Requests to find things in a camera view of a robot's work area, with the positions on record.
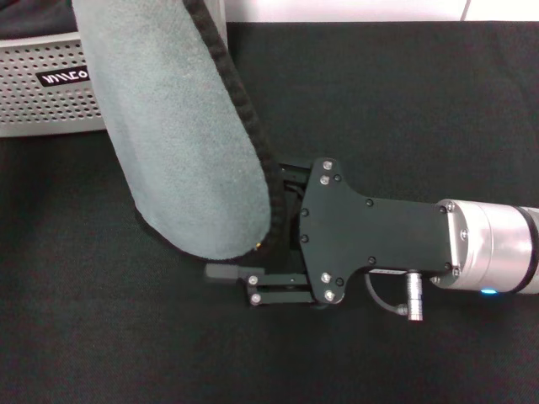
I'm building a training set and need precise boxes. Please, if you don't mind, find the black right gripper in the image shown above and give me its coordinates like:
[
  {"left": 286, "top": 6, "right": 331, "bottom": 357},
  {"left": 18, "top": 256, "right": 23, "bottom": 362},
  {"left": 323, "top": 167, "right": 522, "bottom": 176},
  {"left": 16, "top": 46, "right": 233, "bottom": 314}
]
[{"left": 205, "top": 157, "right": 454, "bottom": 309}]

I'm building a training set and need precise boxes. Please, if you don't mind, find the green towel with black trim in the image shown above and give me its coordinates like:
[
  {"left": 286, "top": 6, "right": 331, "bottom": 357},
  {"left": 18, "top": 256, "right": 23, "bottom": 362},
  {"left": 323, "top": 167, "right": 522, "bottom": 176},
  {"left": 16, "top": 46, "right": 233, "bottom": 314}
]
[{"left": 71, "top": 0, "right": 288, "bottom": 265}]

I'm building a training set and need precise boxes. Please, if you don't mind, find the black tablecloth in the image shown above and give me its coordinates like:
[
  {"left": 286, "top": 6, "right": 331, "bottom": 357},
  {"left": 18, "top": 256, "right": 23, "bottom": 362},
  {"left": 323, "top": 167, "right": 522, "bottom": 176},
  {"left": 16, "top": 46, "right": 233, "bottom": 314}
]
[{"left": 0, "top": 20, "right": 539, "bottom": 404}]

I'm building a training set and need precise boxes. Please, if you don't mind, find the grey perforated storage box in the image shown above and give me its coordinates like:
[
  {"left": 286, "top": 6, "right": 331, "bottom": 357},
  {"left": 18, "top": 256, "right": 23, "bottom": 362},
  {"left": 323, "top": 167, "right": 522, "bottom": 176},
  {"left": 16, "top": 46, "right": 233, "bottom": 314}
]
[{"left": 0, "top": 0, "right": 231, "bottom": 139}]

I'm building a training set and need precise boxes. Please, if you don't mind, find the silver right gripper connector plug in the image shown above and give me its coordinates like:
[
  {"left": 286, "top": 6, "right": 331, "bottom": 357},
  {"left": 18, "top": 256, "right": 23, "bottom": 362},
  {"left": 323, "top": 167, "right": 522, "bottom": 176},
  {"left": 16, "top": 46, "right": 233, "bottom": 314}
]
[{"left": 404, "top": 271, "right": 425, "bottom": 322}]

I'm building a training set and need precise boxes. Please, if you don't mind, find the dark cloth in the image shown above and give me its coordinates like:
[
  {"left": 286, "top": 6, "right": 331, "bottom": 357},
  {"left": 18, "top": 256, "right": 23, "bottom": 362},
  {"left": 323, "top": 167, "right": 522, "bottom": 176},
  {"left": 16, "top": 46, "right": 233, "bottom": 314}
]
[{"left": 0, "top": 0, "right": 81, "bottom": 42}]

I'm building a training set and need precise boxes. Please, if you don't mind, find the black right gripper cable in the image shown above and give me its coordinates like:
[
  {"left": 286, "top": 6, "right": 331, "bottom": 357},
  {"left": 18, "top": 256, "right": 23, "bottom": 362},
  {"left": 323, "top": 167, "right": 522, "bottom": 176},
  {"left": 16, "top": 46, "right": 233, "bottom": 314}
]
[{"left": 363, "top": 272, "right": 409, "bottom": 316}]

